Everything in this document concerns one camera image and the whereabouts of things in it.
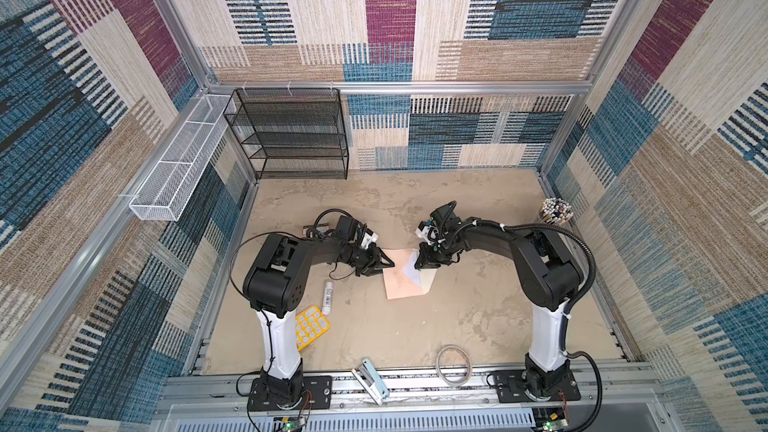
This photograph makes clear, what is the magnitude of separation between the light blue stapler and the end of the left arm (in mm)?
237

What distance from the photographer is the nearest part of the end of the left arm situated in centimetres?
87

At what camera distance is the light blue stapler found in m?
0.73

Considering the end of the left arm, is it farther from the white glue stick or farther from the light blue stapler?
the light blue stapler
